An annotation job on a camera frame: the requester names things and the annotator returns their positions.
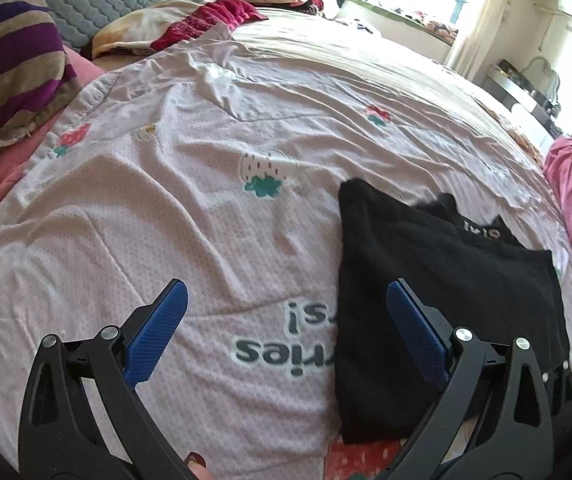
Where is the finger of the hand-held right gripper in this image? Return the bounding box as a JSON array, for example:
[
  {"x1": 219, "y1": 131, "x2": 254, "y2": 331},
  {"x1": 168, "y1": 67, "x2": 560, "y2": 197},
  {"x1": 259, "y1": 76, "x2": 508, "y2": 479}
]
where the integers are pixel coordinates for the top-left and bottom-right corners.
[{"x1": 538, "y1": 357, "x2": 572, "y2": 442}]

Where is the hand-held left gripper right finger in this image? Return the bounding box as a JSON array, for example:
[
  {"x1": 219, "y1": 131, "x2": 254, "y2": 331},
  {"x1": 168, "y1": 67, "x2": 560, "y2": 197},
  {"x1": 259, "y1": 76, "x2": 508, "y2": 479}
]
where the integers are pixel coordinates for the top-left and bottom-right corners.
[{"x1": 385, "y1": 280, "x2": 557, "y2": 480}]

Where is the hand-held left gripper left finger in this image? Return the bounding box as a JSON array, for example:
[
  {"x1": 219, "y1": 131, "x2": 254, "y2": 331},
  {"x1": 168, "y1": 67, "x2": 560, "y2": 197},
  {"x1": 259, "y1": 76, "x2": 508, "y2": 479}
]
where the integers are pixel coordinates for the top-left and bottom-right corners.
[{"x1": 18, "y1": 278, "x2": 190, "y2": 480}]

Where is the black top with orange cuffs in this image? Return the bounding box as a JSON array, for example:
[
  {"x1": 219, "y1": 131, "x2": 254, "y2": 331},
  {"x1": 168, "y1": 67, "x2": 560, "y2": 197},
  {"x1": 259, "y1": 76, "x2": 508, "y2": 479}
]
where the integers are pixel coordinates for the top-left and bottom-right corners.
[{"x1": 335, "y1": 178, "x2": 572, "y2": 447}]

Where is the person's left hand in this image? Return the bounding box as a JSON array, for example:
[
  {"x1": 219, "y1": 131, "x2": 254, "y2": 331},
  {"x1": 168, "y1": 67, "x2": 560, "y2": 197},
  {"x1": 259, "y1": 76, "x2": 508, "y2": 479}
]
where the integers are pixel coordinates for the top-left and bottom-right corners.
[{"x1": 186, "y1": 452, "x2": 215, "y2": 480}]

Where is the pale pink printed bed sheet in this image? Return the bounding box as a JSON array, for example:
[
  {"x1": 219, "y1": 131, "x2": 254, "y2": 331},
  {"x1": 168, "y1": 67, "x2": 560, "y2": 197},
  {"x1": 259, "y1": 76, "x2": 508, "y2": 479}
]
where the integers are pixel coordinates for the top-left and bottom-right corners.
[{"x1": 0, "y1": 7, "x2": 572, "y2": 480}]

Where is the peach floral sheet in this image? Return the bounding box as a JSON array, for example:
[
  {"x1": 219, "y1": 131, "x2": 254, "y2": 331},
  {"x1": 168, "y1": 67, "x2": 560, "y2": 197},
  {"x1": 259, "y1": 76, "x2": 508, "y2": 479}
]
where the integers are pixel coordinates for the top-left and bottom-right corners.
[{"x1": 497, "y1": 109, "x2": 550, "y2": 167}]

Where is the white side shelf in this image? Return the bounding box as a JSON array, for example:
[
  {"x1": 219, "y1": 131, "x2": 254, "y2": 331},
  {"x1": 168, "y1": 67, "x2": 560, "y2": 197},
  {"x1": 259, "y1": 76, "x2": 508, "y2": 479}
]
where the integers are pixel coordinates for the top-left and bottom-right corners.
[{"x1": 483, "y1": 56, "x2": 567, "y2": 137}]

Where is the cream and red blanket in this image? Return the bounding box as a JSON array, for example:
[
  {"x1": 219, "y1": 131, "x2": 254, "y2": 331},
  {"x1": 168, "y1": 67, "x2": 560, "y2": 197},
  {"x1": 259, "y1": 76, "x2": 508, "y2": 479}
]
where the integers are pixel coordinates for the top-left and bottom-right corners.
[{"x1": 90, "y1": 0, "x2": 269, "y2": 60}]

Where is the purple and beige striped pillow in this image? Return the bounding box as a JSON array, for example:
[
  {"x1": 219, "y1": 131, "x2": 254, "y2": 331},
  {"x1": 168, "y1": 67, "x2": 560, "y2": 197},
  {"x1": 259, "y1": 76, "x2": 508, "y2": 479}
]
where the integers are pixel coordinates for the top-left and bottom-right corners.
[{"x1": 0, "y1": 0, "x2": 79, "y2": 154}]

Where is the black and white cloth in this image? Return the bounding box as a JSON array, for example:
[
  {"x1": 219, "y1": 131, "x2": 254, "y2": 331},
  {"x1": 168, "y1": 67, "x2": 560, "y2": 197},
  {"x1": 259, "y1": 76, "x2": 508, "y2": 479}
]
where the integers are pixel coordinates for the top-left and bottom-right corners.
[{"x1": 333, "y1": 12, "x2": 383, "y2": 37}]

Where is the colourful clutter on windowsill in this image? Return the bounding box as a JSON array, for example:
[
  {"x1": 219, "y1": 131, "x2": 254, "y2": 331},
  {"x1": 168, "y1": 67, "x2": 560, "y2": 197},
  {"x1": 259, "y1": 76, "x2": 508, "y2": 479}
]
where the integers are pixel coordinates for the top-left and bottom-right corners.
[{"x1": 345, "y1": 0, "x2": 460, "y2": 45}]

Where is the white curtain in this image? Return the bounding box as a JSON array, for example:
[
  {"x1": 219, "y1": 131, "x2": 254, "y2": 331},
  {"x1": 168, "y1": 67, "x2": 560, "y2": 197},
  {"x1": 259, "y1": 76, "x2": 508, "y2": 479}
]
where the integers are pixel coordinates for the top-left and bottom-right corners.
[{"x1": 445, "y1": 0, "x2": 542, "y2": 87}]

